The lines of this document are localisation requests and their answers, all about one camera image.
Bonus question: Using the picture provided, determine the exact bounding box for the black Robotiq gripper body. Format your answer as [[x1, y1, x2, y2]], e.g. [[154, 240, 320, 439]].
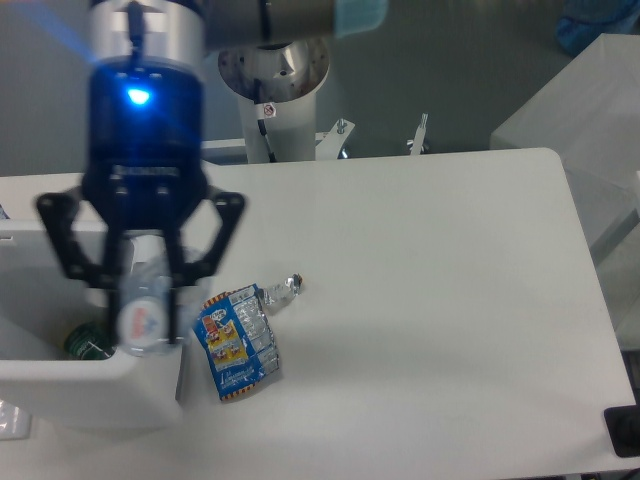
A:
[[81, 60, 208, 230]]

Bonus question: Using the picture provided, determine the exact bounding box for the crushed clear plastic bottle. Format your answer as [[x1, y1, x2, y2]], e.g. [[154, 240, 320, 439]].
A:
[[116, 235, 212, 357]]

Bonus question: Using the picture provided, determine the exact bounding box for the blue foil snack wrapper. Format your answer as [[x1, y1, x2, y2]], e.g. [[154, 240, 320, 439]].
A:
[[193, 273, 303, 401]]

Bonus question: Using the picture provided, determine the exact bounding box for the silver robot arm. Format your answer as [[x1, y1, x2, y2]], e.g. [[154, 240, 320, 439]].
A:
[[36, 1, 388, 345]]

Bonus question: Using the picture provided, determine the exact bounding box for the white trash can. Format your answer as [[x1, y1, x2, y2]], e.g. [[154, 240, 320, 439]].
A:
[[1, 219, 183, 429]]

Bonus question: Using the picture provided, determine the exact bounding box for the metal clamp bolt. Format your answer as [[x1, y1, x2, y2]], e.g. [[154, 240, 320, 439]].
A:
[[406, 113, 430, 155]]

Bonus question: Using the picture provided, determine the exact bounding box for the white covered box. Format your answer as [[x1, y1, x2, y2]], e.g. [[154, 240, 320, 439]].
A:
[[490, 34, 639, 351]]

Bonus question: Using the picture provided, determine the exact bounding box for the blue bag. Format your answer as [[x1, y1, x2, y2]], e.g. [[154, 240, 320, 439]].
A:
[[555, 1, 639, 57]]

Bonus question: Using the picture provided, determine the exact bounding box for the black device at edge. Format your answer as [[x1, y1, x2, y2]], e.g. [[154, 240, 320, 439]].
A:
[[604, 405, 639, 458]]

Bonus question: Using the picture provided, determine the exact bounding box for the white table frame bracket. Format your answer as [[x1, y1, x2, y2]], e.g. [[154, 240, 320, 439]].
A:
[[201, 118, 356, 165]]

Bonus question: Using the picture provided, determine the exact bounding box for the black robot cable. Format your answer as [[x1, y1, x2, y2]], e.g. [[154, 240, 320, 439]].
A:
[[252, 78, 277, 163]]

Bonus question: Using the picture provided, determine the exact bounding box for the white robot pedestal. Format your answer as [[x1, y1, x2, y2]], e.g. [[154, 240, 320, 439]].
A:
[[218, 38, 330, 164]]

